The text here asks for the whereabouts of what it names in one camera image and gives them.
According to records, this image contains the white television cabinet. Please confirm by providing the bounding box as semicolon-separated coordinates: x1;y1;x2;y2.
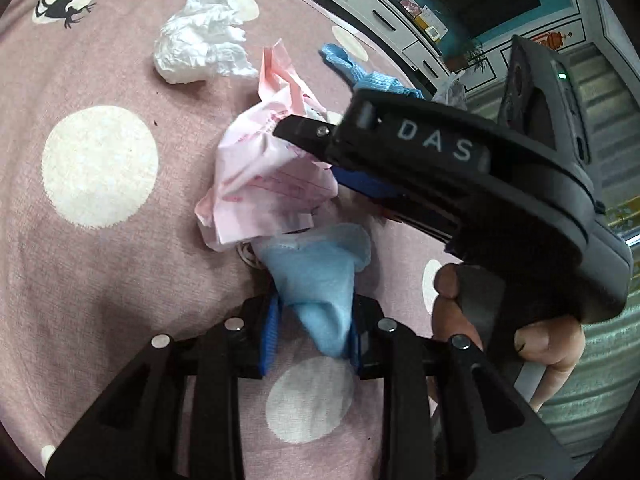
260;0;451;81

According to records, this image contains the blue face mask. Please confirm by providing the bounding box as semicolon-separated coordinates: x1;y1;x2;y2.
240;222;373;361

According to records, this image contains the person's right hand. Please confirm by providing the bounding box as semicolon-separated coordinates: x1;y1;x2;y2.
431;264;587;413

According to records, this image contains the white crumpled paper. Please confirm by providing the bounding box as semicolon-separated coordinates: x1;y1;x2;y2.
152;0;261;85

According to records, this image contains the red wall decoration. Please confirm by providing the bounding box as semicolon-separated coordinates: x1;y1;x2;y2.
530;30;576;51

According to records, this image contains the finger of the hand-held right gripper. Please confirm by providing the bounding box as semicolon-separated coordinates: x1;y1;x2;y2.
272;114;347;165
330;166;453;252

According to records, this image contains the pink printed plastic bag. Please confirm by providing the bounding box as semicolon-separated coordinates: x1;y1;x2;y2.
195;40;341;253

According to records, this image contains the pink dotted tablecloth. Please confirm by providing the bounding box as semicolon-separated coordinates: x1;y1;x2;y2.
0;0;451;480

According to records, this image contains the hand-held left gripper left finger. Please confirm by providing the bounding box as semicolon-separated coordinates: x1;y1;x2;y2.
45;296;281;480

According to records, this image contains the potted plant terracotta pot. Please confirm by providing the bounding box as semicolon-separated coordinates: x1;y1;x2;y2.
447;42;486;73

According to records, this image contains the yellow patterned curtain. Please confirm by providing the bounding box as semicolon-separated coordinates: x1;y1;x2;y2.
605;195;640;246

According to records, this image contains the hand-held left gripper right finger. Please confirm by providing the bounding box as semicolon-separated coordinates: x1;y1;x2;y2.
350;295;576;480

